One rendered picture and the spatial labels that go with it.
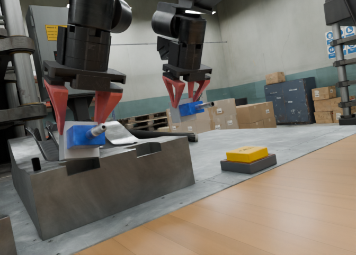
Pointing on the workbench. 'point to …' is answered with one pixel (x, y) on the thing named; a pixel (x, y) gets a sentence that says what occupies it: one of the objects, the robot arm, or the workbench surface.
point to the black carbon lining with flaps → (47, 149)
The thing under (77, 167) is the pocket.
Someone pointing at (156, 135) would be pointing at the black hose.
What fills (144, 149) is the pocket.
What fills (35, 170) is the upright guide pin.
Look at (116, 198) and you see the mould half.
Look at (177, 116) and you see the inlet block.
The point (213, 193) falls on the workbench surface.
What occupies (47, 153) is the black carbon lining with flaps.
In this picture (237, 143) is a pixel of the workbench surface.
